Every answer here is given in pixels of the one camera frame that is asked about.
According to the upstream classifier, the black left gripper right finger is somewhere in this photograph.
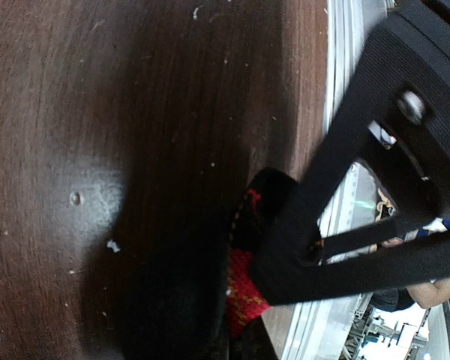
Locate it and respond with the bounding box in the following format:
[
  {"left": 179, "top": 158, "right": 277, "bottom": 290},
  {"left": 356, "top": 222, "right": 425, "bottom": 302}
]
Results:
[{"left": 229, "top": 317, "right": 278, "bottom": 360}]

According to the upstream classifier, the front aluminium rail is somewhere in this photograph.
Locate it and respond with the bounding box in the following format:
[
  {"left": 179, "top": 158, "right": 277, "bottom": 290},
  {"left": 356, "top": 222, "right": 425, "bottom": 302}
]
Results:
[{"left": 279, "top": 1, "right": 387, "bottom": 359}]

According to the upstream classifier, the black red yellow argyle sock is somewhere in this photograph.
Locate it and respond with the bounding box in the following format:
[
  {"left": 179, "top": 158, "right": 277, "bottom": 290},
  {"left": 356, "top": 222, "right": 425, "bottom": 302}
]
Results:
[{"left": 226, "top": 168, "right": 297, "bottom": 339}]

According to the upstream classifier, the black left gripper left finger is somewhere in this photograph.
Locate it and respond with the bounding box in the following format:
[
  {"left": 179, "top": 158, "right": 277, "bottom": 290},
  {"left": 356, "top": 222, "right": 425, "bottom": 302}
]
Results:
[{"left": 82, "top": 142, "right": 256, "bottom": 360}]

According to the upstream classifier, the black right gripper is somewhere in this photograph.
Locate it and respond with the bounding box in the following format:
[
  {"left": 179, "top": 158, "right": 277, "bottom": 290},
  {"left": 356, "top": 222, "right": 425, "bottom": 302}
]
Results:
[{"left": 397, "top": 1, "right": 450, "bottom": 59}]

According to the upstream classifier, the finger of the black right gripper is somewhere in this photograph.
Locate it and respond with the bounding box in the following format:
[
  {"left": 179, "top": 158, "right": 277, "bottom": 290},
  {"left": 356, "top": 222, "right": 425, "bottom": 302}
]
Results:
[{"left": 250, "top": 9, "right": 450, "bottom": 305}]

